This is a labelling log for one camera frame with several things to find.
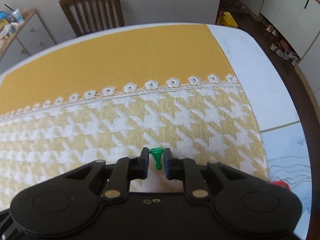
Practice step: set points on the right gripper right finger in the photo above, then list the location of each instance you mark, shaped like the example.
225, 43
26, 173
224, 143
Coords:
187, 171

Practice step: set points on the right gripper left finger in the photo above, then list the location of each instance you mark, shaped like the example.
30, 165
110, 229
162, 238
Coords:
120, 175

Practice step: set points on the green plastic pawn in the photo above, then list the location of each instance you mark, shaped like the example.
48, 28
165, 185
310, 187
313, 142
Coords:
157, 155

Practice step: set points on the yellow houndstooth table runner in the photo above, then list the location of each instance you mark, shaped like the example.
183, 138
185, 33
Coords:
107, 96

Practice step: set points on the red metal tin box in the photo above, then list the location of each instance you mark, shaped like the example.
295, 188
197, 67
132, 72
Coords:
282, 184

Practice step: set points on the yellow box on floor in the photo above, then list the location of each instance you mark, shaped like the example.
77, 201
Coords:
226, 19

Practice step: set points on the shoes on floor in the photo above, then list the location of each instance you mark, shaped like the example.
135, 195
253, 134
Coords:
282, 47

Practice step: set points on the small wooden side cabinet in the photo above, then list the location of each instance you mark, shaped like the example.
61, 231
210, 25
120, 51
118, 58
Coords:
30, 38

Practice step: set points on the brown wooden chair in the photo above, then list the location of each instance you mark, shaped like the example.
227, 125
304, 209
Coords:
90, 16

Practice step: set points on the white wall cabinet unit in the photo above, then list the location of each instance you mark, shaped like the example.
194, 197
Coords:
296, 20

